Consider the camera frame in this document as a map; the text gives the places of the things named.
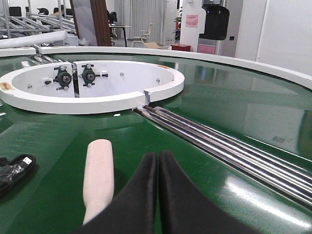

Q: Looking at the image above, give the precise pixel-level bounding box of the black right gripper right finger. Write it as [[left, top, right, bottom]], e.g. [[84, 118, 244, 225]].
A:
[[158, 151, 257, 234]]

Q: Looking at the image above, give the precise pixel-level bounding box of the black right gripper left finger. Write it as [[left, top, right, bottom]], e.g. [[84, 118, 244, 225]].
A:
[[73, 152, 157, 234]]

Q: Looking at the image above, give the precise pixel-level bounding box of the pink hand broom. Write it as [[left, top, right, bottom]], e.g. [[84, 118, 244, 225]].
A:
[[83, 139, 115, 225]]

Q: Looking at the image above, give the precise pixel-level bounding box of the black cable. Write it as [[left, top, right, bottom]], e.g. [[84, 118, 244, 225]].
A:
[[0, 154, 37, 198]]

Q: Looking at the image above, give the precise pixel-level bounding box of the white outer conveyor rim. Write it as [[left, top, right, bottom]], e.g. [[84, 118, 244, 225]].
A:
[[0, 45, 312, 91]]

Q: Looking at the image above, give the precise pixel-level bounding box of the roller conveyor rack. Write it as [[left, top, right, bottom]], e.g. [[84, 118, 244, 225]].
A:
[[0, 14, 76, 39]]

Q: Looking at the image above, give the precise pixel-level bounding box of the chrome roller strip right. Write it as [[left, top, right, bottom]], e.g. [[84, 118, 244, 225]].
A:
[[133, 105, 312, 208]]

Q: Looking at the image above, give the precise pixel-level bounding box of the right black bearing block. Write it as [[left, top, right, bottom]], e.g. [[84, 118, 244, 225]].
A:
[[81, 63, 109, 87]]

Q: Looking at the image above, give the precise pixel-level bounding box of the black bearing block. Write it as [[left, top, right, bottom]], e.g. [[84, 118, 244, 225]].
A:
[[43, 65, 72, 91], [81, 63, 109, 87]]

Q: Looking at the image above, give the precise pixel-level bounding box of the left black bearing block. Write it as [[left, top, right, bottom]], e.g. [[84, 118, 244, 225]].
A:
[[43, 65, 72, 91]]

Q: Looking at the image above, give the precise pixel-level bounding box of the red box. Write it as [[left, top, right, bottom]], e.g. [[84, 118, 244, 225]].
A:
[[171, 43, 191, 52]]

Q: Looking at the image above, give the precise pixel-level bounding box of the white chair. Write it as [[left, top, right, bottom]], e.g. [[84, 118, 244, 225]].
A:
[[131, 23, 153, 47]]

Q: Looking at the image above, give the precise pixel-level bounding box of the yellow warning sticker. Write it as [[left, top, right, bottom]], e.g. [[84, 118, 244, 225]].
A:
[[0, 82, 12, 91]]

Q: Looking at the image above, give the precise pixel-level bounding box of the white desk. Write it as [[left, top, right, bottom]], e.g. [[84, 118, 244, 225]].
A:
[[108, 24, 131, 47]]

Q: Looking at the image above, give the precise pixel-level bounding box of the brown wooden pillar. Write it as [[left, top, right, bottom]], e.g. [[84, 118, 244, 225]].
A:
[[90, 0, 112, 46]]

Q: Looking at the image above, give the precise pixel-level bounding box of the white inner conveyor ring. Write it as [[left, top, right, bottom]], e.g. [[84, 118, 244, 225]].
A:
[[0, 59, 185, 115]]

